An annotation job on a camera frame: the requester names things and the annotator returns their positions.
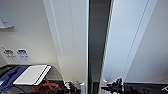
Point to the white first aid cabinet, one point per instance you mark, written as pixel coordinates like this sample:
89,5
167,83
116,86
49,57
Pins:
6,15

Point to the white board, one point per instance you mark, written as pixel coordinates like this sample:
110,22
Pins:
31,74

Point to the white wardrobe door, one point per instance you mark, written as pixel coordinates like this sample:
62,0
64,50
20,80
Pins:
126,36
70,36

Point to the blue and white wall sticker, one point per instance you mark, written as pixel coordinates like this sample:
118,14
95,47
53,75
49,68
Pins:
23,54

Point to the white wardrobe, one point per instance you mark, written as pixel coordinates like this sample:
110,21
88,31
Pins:
96,33

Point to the orange metal frame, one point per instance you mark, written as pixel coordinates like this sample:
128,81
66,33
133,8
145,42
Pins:
43,87

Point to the black and white wall sticker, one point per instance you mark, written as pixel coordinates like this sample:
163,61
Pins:
9,54

